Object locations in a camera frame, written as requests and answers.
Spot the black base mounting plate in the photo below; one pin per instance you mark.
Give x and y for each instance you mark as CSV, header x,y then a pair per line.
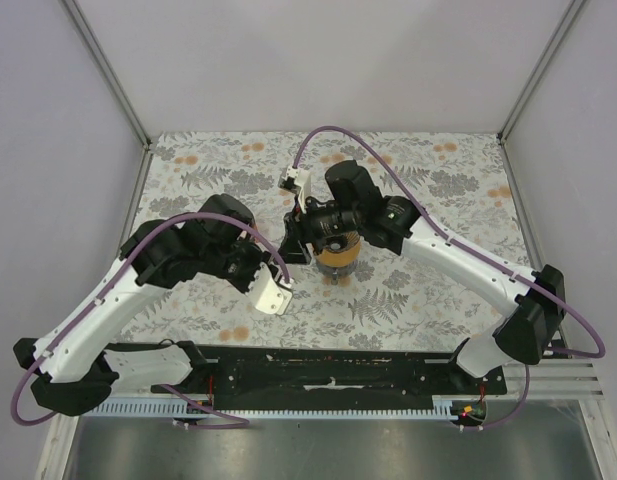
x,y
266,379

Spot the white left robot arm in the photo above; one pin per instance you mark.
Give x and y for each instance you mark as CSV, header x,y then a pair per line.
x,y
77,366

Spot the grey glass carafe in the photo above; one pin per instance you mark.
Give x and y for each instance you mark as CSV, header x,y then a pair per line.
x,y
332,275

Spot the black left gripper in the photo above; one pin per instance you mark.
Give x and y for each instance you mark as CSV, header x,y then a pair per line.
x,y
259,258

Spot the left aluminium frame post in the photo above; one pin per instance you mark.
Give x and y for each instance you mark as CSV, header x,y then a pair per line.
x,y
101,61

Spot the round wooden dripper stand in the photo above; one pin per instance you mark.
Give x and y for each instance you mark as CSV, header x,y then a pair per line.
x,y
340,258

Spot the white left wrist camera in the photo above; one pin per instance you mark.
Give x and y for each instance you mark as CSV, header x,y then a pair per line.
x,y
269,292

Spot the aluminium frame post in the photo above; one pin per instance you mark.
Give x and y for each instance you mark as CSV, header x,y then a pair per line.
x,y
555,42
101,61

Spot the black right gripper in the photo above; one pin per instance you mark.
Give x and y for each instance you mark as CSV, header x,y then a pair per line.
x,y
295,223

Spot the grey glass dripper cone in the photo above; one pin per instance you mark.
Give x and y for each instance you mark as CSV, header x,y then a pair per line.
x,y
342,244

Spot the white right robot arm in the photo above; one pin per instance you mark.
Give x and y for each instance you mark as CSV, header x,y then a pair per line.
x,y
528,301

